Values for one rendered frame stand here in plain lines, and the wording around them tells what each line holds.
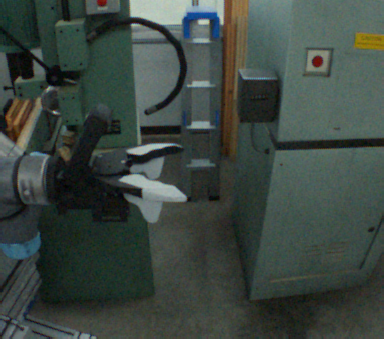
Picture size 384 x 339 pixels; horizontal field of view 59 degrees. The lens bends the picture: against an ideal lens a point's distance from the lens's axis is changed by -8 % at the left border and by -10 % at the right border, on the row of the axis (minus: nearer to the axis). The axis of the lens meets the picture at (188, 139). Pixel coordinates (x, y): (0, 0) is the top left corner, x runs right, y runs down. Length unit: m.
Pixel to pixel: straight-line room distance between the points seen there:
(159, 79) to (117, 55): 1.58
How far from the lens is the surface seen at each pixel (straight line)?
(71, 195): 0.56
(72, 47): 1.17
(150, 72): 2.79
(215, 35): 1.99
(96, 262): 1.67
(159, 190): 0.47
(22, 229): 0.63
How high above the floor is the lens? 1.54
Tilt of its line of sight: 31 degrees down
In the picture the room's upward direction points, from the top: straight up
